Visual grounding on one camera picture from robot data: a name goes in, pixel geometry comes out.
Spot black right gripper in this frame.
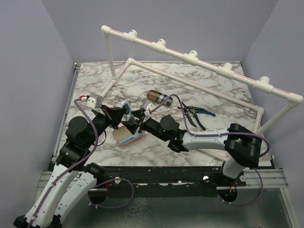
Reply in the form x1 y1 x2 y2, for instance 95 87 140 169
122 109 168 142

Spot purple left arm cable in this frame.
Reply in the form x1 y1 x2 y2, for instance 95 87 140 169
28 98 135 228

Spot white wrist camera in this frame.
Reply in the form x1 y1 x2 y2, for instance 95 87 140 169
140 100 155 116
79 94 104 109

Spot light blue sunglasses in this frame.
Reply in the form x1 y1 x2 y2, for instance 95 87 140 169
120 100 135 125

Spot black blue sunglasses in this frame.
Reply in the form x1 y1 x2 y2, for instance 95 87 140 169
178 102 216 131

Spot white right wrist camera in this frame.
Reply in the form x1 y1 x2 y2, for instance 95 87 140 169
140 100 155 116

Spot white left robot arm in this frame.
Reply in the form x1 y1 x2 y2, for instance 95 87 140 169
13 105 128 228

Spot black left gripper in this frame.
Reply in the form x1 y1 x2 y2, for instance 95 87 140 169
85 104 127 147

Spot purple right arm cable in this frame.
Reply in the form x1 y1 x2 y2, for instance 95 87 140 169
148 94 271 207

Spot white PVC pipe rack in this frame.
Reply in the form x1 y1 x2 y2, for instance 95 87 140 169
94 25 304 162

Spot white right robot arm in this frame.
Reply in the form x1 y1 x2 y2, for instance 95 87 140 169
122 110 264 186

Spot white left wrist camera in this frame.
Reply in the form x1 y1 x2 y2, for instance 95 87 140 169
79 94 104 109

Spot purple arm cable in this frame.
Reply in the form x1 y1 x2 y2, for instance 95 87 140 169
28 98 135 228
148 94 271 207

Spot plaid glasses case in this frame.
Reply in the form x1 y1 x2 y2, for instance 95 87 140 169
147 90 173 107

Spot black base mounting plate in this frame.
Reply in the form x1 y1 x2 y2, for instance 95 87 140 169
84 164 246 198

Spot pink glasses case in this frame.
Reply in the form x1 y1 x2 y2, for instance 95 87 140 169
112 126 144 146

